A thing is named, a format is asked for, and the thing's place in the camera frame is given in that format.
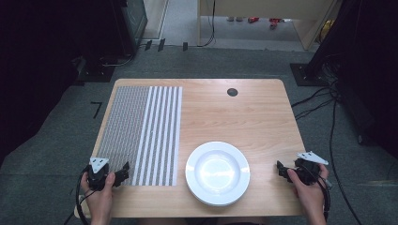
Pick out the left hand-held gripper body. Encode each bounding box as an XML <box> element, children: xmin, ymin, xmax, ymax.
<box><xmin>86</xmin><ymin>157</ymin><xmax>111</xmax><ymax>192</ymax></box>

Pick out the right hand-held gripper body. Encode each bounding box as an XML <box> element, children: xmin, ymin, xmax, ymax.
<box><xmin>293</xmin><ymin>151</ymin><xmax>330</xmax><ymax>187</ymax></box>

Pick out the person's right hand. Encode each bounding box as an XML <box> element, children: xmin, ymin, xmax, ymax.
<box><xmin>286</xmin><ymin>163</ymin><xmax>330</xmax><ymax>218</ymax></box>

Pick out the person's left hand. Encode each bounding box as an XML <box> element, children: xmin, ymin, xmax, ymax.
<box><xmin>80</xmin><ymin>171</ymin><xmax>115</xmax><ymax>219</ymax></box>

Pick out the grey white striped placemat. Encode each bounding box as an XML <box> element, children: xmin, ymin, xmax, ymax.
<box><xmin>94</xmin><ymin>85</ymin><xmax>184</xmax><ymax>188</ymax></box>

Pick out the white round plate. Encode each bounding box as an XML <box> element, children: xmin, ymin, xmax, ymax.
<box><xmin>184</xmin><ymin>141</ymin><xmax>252</xmax><ymax>208</ymax></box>

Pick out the black stand base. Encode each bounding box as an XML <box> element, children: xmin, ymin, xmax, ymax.
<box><xmin>76</xmin><ymin>55</ymin><xmax>116</xmax><ymax>83</ymax></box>
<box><xmin>289</xmin><ymin>62</ymin><xmax>330</xmax><ymax>87</ymax></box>

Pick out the yellow object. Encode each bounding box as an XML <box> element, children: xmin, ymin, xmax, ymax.
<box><xmin>318</xmin><ymin>19</ymin><xmax>335</xmax><ymax>44</ymax></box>

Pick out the dark cabinet with glass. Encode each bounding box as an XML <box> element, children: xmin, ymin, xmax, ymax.
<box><xmin>119</xmin><ymin>0</ymin><xmax>148</xmax><ymax>58</ymax></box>

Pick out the light wooden desk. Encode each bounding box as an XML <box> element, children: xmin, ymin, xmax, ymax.
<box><xmin>196</xmin><ymin>0</ymin><xmax>343</xmax><ymax>52</ymax></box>

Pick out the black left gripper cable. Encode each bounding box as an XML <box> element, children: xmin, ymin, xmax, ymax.
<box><xmin>63</xmin><ymin>165</ymin><xmax>96</xmax><ymax>225</ymax></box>

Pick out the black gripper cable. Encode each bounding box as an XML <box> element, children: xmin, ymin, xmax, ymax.
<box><xmin>63</xmin><ymin>165</ymin><xmax>96</xmax><ymax>225</ymax></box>
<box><xmin>317</xmin><ymin>172</ymin><xmax>332</xmax><ymax>223</ymax></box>

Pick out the long black floor cable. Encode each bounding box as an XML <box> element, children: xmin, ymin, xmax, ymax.
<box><xmin>328</xmin><ymin>99</ymin><xmax>364</xmax><ymax>225</ymax></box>

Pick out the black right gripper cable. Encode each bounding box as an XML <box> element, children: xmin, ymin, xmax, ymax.
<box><xmin>317</xmin><ymin>172</ymin><xmax>332</xmax><ymax>223</ymax></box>

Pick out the black hanging cable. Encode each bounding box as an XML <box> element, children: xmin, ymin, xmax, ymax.
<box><xmin>196</xmin><ymin>0</ymin><xmax>217</xmax><ymax>49</ymax></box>

